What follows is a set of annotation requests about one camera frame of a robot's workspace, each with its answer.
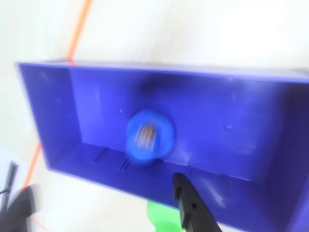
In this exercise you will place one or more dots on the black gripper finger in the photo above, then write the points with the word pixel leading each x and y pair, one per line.
pixel 23 207
pixel 195 207

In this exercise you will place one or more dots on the blue rubber duck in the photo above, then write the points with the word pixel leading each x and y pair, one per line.
pixel 149 140

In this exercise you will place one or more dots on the green rubber duck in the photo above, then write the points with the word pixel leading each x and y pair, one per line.
pixel 161 217

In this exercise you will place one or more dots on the blue rectangular plastic box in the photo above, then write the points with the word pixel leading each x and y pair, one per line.
pixel 217 120

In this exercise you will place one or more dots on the orange tape line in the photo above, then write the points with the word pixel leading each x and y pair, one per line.
pixel 79 31

